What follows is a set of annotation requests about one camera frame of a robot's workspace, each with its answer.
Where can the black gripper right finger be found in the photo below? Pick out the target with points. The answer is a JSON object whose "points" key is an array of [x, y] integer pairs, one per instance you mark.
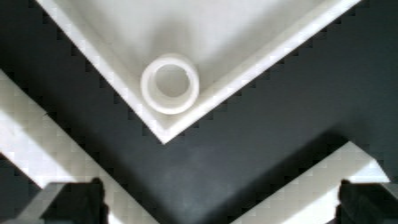
{"points": [[369, 203]]}

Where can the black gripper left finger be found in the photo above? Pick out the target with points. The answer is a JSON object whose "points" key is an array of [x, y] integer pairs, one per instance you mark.
{"points": [[69, 204]]}

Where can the white square tabletop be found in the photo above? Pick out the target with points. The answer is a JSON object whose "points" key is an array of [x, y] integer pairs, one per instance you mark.
{"points": [[182, 49]]}

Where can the white U-shaped obstacle wall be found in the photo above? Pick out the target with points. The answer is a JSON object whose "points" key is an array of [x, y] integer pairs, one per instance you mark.
{"points": [[54, 161]]}

